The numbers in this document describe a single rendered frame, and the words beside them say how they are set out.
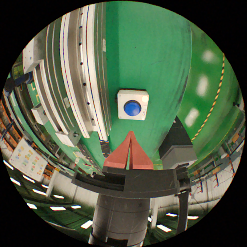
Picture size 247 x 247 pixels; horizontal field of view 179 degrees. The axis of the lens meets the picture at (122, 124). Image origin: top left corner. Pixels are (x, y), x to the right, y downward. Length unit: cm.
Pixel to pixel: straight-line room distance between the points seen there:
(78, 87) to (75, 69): 6
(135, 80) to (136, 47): 11
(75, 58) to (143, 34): 20
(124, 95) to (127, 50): 14
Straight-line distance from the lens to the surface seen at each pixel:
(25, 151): 324
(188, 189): 52
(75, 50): 26
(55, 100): 34
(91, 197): 1186
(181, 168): 54
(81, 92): 26
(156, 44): 27
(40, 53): 33
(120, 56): 26
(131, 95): 20
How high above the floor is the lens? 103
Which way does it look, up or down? 49 degrees down
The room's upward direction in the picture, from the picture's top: 168 degrees counter-clockwise
